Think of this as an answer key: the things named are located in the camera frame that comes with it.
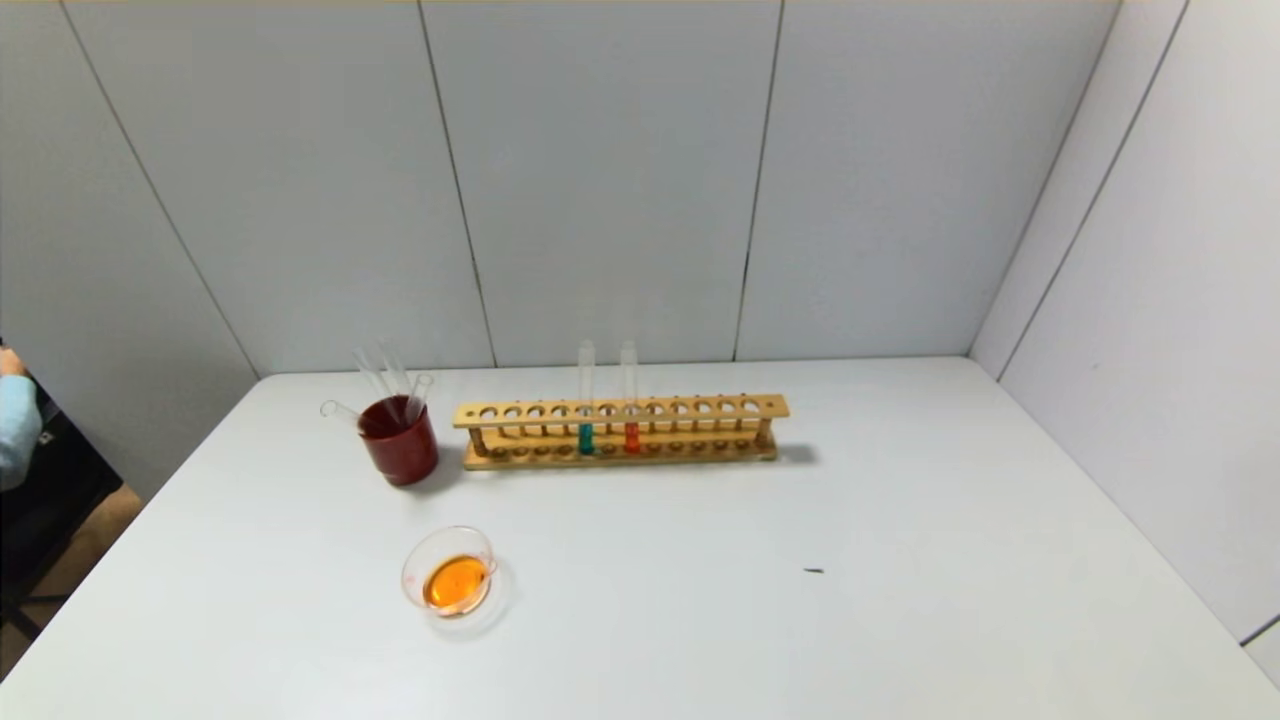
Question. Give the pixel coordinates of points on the bystander hand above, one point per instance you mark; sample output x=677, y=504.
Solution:
x=10, y=362

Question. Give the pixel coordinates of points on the empty clear glass test tube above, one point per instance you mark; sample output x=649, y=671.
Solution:
x=368, y=372
x=335, y=411
x=392, y=368

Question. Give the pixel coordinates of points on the teal pigment glass test tube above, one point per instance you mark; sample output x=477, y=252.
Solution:
x=586, y=438

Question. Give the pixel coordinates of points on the wooden test tube rack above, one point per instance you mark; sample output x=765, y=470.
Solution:
x=650, y=445

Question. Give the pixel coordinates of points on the light blue bystander sleeve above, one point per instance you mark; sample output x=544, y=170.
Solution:
x=15, y=430

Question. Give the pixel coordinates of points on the black furniture beside table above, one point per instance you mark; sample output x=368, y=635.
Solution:
x=50, y=520

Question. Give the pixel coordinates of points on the dark red plastic cup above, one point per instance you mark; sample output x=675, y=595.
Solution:
x=400, y=452

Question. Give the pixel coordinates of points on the clear glass dish with spout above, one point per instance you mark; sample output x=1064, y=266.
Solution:
x=455, y=585

